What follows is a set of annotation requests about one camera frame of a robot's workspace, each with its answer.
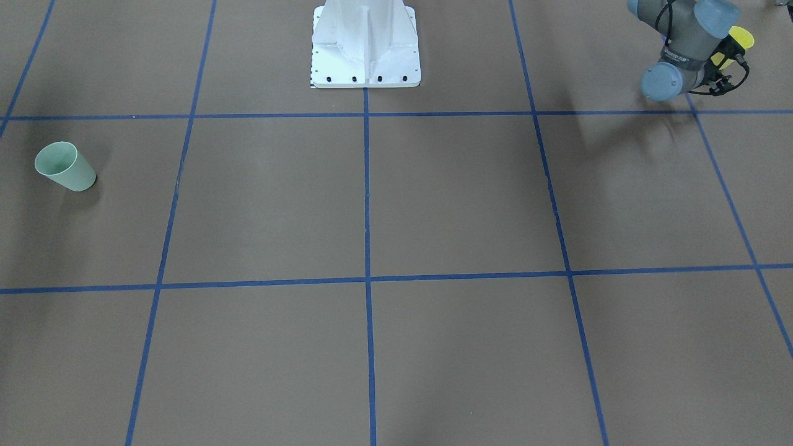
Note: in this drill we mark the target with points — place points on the green cup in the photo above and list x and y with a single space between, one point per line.
62 163

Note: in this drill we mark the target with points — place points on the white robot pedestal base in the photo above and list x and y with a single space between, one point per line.
365 44

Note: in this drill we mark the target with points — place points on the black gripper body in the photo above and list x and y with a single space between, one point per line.
719 80

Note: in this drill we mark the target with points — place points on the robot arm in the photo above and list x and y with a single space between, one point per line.
699 55

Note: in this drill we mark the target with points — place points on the yellow cup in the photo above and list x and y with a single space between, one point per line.
732 47

